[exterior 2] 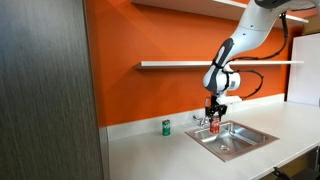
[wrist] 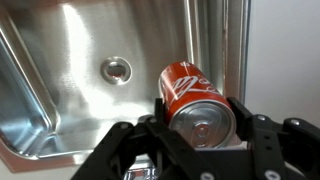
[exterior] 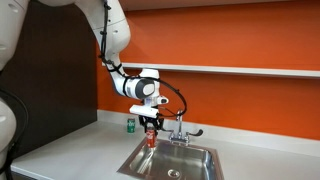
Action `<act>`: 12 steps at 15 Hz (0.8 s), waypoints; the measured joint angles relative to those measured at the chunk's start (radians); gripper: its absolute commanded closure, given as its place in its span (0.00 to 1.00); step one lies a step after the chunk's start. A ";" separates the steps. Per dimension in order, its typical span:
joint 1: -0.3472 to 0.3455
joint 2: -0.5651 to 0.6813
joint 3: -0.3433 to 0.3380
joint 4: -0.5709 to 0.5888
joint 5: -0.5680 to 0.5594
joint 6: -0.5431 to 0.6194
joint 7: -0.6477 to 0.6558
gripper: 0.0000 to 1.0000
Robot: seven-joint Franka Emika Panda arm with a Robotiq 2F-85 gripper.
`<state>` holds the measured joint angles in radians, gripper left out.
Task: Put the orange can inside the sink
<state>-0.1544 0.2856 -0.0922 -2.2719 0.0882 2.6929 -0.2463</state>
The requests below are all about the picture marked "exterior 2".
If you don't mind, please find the green soda can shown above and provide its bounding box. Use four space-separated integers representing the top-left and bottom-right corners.
161 119 171 137

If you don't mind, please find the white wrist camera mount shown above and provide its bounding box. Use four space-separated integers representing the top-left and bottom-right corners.
216 94 243 105

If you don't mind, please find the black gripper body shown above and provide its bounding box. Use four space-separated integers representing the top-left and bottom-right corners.
204 102 229 118

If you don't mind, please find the white cabinet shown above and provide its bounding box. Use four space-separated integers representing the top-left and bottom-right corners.
286 33 320 108

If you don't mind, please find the chrome faucet with handles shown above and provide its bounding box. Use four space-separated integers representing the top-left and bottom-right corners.
192 114 211 130

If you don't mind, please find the long white wall shelf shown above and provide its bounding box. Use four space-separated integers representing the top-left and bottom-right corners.
134 59 305 70

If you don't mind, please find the high white wall shelf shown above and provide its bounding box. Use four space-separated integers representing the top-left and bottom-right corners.
130 0 309 24

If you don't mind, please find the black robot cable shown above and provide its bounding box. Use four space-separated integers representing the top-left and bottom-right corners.
229 11 290 101

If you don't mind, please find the stainless steel sink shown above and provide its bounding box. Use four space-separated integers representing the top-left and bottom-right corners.
184 120 280 163

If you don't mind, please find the dark wood cabinet panel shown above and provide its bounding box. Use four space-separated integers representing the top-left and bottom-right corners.
0 0 104 180

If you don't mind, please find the orange soda can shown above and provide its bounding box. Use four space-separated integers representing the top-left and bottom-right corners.
209 115 221 135

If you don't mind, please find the brown cardboard box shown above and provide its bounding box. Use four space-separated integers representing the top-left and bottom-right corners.
301 22 320 36

